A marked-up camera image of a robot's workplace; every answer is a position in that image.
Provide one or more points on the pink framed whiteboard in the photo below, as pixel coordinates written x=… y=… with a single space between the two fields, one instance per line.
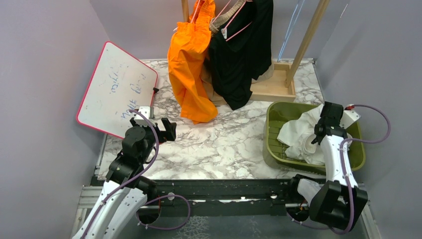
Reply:
x=119 y=83

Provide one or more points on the black shorts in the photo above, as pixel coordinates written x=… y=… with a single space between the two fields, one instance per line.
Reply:
x=236 y=62

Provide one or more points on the blue wire hanger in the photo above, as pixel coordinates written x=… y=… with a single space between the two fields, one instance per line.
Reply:
x=295 y=15

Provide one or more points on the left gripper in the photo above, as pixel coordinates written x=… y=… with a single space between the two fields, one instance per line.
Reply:
x=170 y=131

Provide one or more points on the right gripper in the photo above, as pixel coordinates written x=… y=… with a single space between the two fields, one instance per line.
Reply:
x=340 y=126

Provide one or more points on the orange shorts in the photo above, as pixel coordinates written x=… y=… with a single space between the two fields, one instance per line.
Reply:
x=186 y=55

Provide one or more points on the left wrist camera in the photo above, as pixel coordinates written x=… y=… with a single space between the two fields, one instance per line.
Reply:
x=142 y=116

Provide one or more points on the olive green plastic basket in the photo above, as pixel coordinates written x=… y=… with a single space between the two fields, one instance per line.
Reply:
x=274 y=151

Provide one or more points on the wooden clothes rack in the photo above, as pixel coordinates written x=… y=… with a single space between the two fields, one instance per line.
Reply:
x=278 y=82

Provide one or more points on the beige garment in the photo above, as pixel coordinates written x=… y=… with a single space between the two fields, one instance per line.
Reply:
x=222 y=18

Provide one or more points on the white shorts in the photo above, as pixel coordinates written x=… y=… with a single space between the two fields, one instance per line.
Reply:
x=297 y=134

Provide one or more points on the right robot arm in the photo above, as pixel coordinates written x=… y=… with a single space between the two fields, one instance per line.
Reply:
x=339 y=203

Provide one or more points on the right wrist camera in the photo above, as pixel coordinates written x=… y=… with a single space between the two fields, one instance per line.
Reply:
x=349 y=116

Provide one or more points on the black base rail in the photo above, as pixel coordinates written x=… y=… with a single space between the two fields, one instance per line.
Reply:
x=214 y=198

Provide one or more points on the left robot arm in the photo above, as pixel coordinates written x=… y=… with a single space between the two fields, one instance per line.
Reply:
x=125 y=191

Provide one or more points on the pink wire hanger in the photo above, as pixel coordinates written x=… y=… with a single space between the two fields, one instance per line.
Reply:
x=208 y=24

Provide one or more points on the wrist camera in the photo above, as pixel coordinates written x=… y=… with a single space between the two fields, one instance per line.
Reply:
x=349 y=116
x=142 y=116

